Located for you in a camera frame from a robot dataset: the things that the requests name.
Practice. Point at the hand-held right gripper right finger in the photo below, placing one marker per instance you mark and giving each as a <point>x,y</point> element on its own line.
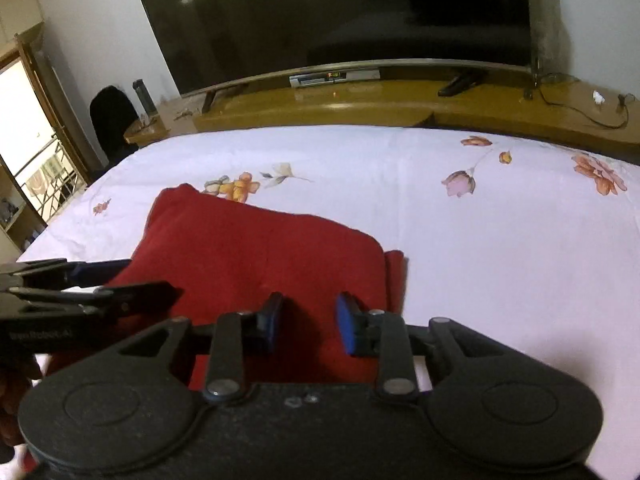
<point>345,326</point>

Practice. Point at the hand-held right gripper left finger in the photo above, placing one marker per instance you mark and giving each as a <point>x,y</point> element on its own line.
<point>273,321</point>

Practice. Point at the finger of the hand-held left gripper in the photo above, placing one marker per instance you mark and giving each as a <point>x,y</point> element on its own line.
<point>135,294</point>
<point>100,272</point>

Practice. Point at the red knit sweater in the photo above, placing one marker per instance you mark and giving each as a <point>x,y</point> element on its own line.
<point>250,260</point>

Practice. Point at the person's left hand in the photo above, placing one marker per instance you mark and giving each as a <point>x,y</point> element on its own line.
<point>17,375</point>

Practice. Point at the wooden shelf unit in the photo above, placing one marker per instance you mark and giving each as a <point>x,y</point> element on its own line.
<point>15,215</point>

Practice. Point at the black chair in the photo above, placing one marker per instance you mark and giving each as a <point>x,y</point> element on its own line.
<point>112,120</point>

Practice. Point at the wooden framed balcony door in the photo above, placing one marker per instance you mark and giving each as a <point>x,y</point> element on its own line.
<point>30,120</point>

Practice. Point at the white floral bed sheet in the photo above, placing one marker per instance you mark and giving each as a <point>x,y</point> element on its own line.
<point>500,260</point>

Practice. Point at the small dark clutter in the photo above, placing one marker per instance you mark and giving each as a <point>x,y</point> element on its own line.
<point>183,113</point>

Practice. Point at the wooden television cabinet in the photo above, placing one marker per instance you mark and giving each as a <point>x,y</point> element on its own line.
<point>350,110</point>

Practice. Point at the silver set-top box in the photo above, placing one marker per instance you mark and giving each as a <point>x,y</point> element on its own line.
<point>335,78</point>

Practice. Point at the black flat screen television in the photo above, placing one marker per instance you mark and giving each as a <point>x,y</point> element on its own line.
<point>325,15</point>

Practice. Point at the small white object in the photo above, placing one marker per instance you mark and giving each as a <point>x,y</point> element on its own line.
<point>597,96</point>

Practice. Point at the clear tall container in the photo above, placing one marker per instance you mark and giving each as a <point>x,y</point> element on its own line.
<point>546,35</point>

